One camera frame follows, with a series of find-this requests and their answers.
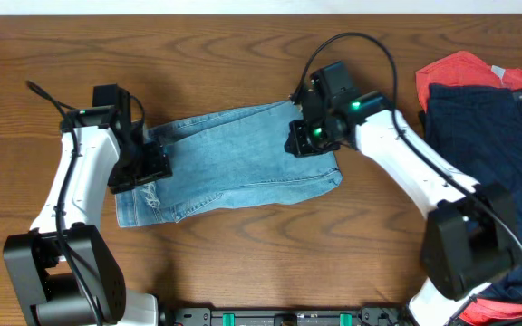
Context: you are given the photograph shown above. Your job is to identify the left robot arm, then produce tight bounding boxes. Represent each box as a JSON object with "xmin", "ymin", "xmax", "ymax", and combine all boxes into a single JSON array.
[{"xmin": 3, "ymin": 81, "xmax": 172, "ymax": 326}]

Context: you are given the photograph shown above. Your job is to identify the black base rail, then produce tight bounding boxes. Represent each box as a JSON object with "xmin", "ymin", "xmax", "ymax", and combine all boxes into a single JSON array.
[{"xmin": 170, "ymin": 307, "xmax": 415, "ymax": 326}]

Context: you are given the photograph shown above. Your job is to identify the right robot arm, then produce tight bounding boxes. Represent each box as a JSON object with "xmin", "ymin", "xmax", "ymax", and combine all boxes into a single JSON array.
[{"xmin": 285, "ymin": 62, "xmax": 522, "ymax": 325}]

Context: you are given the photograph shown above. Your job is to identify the dark navy folded garment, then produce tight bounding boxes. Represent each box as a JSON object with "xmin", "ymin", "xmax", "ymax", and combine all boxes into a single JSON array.
[{"xmin": 418, "ymin": 81, "xmax": 522, "ymax": 313}]

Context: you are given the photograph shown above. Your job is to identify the light blue denim jeans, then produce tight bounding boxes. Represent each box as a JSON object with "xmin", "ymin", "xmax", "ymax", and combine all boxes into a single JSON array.
[{"xmin": 115, "ymin": 101, "xmax": 343, "ymax": 227}]

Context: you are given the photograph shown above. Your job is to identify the red folded garment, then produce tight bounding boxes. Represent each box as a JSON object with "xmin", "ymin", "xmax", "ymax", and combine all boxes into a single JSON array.
[{"xmin": 415, "ymin": 51, "xmax": 522, "ymax": 112}]

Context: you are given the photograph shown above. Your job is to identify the black camera cable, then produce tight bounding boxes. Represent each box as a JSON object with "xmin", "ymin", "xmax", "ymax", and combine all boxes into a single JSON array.
[
  {"xmin": 290, "ymin": 31, "xmax": 522, "ymax": 326},
  {"xmin": 25, "ymin": 80, "xmax": 147, "ymax": 326}
]

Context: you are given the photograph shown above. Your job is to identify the black right camera cable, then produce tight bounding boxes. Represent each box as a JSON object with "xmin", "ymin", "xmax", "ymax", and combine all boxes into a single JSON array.
[{"xmin": 290, "ymin": 31, "xmax": 522, "ymax": 326}]

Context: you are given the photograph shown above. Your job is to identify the black left camera cable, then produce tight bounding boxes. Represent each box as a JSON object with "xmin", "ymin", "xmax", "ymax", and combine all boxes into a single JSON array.
[{"xmin": 25, "ymin": 80, "xmax": 147, "ymax": 326}]

